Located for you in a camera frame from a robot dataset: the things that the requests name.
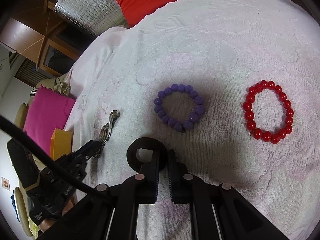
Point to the person's left hand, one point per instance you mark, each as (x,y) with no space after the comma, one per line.
(51,226)

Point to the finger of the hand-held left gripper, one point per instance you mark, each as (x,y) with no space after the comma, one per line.
(88,157)
(87,148)

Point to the silver foil insulation sheet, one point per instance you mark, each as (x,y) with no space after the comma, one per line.
(82,7)

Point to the orange cardboard box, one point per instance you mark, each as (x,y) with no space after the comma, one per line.
(61,140)

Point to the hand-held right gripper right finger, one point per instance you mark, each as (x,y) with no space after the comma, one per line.
(175,180)

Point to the dark window blind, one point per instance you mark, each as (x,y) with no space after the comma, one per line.
(27,75)

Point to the white embossed towel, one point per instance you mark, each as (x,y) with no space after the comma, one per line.
(212,42)

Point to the silver metal watch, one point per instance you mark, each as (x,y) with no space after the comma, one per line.
(110,127)

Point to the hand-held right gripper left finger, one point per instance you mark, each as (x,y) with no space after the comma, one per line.
(152,180)

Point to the pink pillow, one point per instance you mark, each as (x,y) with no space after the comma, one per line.
(47,115)

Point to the small wall picture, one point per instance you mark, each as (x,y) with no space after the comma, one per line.
(5,183)

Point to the wooden cabinet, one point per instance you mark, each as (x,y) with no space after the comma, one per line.
(27,35)

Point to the camouflage cloth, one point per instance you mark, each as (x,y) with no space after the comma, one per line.
(62,87)

